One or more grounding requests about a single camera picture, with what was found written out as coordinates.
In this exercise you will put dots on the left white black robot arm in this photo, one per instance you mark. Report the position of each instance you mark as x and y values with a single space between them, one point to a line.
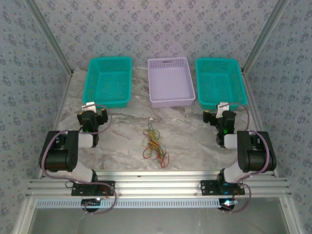
58 158

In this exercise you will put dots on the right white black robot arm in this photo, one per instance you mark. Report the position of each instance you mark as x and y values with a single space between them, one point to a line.
256 158

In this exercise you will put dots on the teal plastic basket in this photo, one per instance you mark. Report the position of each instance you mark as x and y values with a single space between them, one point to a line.
107 83
219 83

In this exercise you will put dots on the lilac plastic basket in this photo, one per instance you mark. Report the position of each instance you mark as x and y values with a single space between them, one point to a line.
170 83

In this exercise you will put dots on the black controller board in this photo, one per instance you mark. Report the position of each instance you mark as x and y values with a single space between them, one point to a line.
90 201
226 203

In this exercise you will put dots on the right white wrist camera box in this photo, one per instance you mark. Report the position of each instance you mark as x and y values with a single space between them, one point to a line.
223 108

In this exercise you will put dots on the aluminium table side rail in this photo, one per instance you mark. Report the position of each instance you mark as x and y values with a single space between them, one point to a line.
62 104
254 104

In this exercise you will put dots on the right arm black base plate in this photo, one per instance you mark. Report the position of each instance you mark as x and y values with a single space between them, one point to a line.
209 187

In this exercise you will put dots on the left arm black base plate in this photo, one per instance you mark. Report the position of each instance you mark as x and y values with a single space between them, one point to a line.
83 190

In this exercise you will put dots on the aluminium mounting rail frame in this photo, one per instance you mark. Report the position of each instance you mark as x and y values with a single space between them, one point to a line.
156 182

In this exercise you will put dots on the aluminium corner post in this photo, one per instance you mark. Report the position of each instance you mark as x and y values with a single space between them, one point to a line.
265 36
52 40

